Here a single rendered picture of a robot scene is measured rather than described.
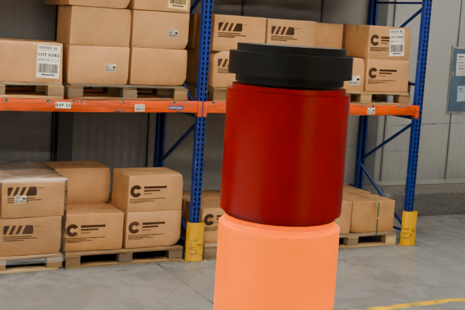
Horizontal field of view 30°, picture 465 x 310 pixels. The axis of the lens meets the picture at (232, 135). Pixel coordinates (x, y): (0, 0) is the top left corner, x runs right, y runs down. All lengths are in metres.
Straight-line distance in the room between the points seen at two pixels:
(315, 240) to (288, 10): 10.21
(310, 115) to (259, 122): 0.02
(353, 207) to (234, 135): 9.47
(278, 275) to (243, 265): 0.01
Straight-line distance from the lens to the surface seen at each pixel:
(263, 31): 8.91
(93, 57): 8.17
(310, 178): 0.33
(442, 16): 11.93
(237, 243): 0.34
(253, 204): 0.34
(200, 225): 8.69
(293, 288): 0.34
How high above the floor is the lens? 2.35
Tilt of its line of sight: 7 degrees down
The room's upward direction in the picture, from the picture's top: 4 degrees clockwise
